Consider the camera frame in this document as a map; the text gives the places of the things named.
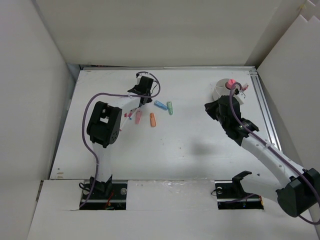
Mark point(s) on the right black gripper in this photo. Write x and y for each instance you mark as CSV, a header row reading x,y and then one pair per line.
x,y
210,107

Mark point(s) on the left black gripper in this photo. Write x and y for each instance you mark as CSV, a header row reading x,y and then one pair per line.
x,y
149,100

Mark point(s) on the orange highlighter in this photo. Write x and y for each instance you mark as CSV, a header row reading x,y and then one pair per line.
x,y
152,118

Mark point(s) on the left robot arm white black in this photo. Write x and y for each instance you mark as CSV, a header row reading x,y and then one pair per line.
x,y
101,124

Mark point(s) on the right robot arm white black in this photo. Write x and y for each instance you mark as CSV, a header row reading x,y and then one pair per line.
x,y
297,189

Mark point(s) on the blue highlighter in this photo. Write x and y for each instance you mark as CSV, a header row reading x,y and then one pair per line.
x,y
160,105

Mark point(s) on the white round divided container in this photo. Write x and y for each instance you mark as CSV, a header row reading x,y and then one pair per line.
x,y
220,89

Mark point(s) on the white red pen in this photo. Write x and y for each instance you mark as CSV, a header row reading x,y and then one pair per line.
x,y
127,118

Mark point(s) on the green highlighter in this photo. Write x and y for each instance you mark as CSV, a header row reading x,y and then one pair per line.
x,y
170,108

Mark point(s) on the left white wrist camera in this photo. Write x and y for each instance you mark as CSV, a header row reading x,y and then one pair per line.
x,y
141,74

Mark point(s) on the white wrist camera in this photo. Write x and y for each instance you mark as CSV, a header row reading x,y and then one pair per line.
x,y
141,74
239,94

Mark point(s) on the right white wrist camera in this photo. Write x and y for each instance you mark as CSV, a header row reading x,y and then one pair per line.
x,y
239,94

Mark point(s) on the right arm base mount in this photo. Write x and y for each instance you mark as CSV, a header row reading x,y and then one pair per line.
x,y
230,194

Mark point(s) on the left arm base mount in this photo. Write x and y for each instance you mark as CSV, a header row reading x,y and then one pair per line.
x,y
109,196

